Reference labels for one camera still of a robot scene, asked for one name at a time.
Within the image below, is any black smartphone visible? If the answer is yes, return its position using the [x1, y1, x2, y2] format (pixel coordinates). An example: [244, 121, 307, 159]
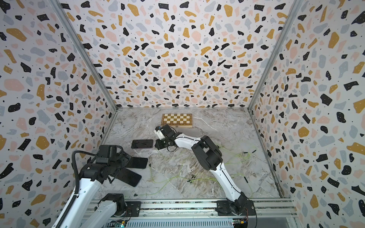
[125, 157, 148, 169]
[131, 139, 154, 149]

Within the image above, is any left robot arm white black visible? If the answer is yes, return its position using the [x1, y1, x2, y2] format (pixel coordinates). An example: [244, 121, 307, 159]
[52, 145, 131, 228]

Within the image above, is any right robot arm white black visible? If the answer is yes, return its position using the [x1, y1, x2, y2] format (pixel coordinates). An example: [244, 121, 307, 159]
[154, 125, 256, 216]

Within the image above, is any wooden chessboard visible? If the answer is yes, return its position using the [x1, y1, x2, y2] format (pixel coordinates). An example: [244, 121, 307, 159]
[161, 114, 193, 128]

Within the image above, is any near blue-edged smartphone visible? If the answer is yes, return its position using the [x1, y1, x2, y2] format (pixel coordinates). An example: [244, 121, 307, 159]
[115, 168, 142, 187]

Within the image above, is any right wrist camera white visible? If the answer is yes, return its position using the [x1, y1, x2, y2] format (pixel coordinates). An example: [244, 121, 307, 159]
[154, 126, 165, 139]

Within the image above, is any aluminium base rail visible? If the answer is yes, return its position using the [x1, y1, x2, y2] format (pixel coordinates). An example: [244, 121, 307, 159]
[55, 199, 298, 228]

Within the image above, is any left aluminium corner post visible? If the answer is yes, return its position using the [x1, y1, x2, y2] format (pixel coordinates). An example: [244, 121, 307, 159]
[49, 1, 117, 113]

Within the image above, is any aluminium corner post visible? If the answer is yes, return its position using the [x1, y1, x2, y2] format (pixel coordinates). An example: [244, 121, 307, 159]
[49, 1, 117, 113]
[248, 0, 303, 111]

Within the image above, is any right aluminium corner post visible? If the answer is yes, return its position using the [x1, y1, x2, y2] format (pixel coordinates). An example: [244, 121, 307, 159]
[248, 0, 303, 111]

